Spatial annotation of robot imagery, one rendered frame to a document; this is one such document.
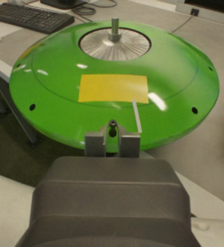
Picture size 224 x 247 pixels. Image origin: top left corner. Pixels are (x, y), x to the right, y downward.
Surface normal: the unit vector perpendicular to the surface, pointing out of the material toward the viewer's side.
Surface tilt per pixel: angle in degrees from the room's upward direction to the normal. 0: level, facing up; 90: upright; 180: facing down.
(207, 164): 0
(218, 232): 44
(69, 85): 17
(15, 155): 0
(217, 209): 0
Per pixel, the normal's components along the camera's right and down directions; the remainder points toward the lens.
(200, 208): 0.00, -0.63
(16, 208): 0.04, -0.85
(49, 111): -0.20, -0.30
